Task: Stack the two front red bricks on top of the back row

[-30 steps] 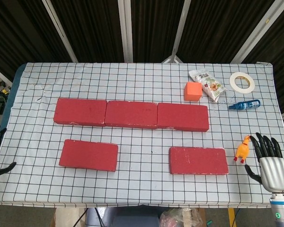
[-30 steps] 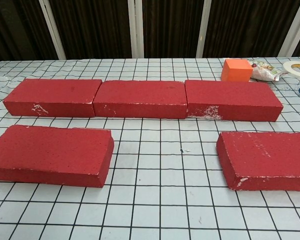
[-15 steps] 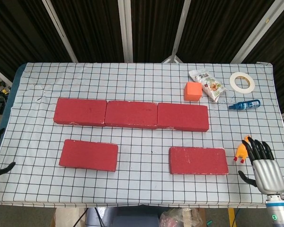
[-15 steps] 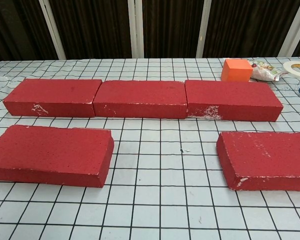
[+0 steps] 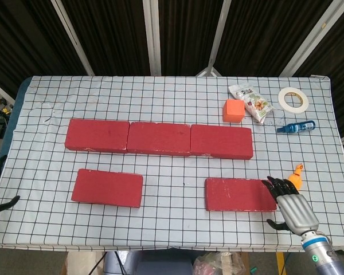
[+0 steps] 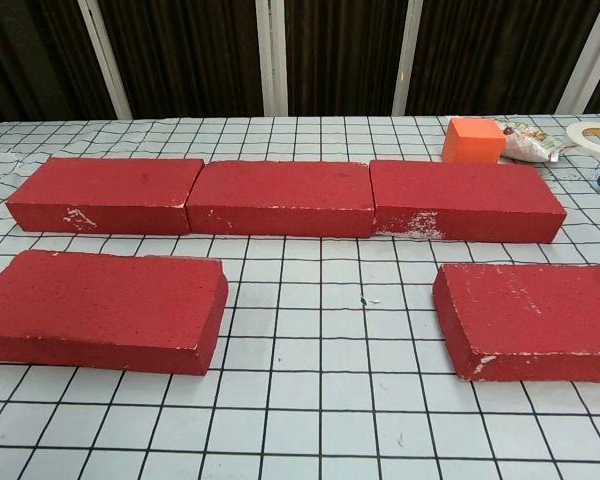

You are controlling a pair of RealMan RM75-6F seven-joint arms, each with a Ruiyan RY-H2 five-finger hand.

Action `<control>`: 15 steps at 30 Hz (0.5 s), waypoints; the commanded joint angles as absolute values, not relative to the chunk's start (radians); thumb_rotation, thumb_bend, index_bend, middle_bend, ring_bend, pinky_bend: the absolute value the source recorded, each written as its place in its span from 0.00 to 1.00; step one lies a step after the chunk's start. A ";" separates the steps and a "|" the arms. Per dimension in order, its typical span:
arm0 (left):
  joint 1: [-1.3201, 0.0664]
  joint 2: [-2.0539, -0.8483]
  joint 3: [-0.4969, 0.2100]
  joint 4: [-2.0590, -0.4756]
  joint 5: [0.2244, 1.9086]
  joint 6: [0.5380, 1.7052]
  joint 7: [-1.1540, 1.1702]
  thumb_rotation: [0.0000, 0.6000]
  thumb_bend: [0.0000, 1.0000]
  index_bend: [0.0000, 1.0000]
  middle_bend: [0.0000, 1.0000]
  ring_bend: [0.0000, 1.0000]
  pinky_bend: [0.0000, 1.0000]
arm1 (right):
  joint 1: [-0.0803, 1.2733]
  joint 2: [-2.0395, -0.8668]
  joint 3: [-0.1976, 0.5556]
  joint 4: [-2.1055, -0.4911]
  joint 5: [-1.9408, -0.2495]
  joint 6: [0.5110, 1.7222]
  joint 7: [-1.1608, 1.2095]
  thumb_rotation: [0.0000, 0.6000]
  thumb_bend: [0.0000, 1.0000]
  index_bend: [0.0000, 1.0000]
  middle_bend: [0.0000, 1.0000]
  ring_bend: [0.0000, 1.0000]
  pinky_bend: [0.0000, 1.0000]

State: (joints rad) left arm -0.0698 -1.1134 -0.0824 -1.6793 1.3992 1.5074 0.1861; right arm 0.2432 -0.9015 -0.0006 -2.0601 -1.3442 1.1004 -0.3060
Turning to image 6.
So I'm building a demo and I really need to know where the red brick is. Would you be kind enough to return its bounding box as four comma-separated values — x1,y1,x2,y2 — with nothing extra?
0,249,230,376
432,263,600,383
184,160,376,239
4,157,205,235
368,159,566,245

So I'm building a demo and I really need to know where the white black grid tablecloth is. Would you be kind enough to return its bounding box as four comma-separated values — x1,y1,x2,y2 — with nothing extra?
0,113,600,480

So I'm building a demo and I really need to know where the orange foam cube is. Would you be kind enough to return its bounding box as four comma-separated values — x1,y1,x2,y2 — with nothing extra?
442,117,507,164

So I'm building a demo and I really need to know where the dark brown curtain backdrop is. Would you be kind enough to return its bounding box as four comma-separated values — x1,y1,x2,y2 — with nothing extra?
0,0,600,126

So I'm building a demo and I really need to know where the white printed snack bag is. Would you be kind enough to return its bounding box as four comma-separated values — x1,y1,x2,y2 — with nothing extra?
499,119,579,165

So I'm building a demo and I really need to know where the white tape roll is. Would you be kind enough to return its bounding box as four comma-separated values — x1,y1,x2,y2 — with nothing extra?
565,121,600,160

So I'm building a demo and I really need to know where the white screen frame post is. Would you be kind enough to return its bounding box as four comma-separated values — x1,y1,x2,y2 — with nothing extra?
76,0,133,121
392,0,425,117
553,0,600,115
254,0,290,117

